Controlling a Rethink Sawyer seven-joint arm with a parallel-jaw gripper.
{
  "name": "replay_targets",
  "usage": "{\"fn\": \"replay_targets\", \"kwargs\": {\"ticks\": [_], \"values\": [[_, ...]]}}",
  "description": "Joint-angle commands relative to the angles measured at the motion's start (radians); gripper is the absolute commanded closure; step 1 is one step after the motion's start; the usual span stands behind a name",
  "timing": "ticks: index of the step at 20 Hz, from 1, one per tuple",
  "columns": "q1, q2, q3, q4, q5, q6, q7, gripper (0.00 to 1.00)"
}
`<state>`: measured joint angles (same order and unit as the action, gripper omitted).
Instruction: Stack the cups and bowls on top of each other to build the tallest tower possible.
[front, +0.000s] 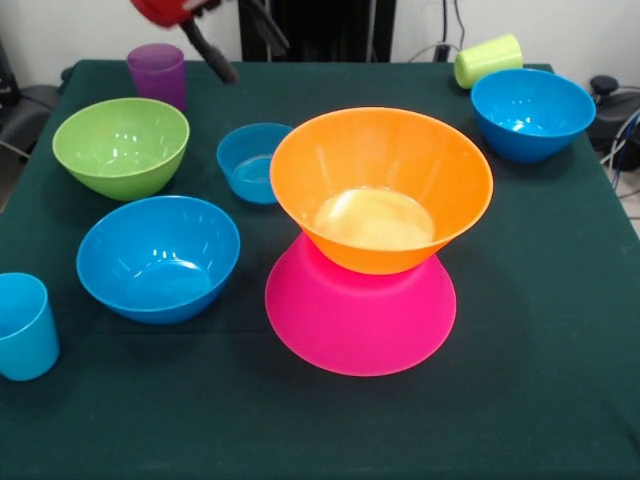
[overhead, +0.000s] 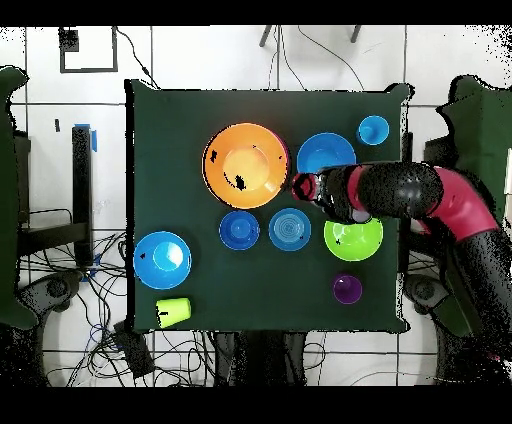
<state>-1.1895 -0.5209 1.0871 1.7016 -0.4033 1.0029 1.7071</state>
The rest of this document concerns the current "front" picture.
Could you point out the small light blue bowl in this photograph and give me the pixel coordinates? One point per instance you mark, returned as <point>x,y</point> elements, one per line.
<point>245,165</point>

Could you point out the yellow-green cup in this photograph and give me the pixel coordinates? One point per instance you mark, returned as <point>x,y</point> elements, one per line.
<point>487,60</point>

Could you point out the large blue bowl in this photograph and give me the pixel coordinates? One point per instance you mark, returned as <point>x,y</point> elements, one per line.
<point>530,115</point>
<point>155,260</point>

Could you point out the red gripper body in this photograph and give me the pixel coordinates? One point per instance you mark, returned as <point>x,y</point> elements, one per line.
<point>160,11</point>

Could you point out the orange bowl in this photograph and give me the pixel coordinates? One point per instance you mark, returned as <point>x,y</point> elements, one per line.
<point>380,170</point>

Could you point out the light blue cup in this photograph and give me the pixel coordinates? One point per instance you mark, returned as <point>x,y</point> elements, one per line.
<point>25,330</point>

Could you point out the dark green tablecloth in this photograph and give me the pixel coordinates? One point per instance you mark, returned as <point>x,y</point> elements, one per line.
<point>500,350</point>

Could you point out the purple cup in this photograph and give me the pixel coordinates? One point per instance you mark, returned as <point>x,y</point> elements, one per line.
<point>160,80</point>

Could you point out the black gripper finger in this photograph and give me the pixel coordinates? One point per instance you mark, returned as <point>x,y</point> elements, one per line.
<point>267,27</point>
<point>210,50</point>

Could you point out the grey chair base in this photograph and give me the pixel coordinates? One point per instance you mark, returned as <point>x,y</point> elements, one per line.
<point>615,110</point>
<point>30,115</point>

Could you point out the lime green bowl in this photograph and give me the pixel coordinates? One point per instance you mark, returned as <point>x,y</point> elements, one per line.
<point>120,145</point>

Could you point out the pink bowl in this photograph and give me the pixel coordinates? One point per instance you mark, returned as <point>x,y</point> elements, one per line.
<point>360,325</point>

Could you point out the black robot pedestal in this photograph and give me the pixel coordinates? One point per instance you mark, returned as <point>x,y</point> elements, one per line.
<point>325,30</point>

